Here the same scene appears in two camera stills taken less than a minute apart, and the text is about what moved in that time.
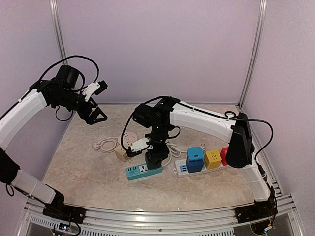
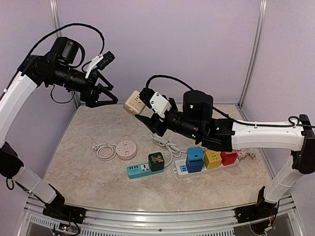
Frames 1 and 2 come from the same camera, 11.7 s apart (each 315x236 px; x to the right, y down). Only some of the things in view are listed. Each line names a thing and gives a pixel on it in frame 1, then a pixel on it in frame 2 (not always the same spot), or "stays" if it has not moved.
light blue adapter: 195,153 stays
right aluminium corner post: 263,5 stays
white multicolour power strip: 181,170 stays
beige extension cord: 99,144 to 124,150
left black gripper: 90,119 to 90,98
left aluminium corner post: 55,13 stays
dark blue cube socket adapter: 194,166 stays
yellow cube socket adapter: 212,159 stays
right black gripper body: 163,145 to 160,130
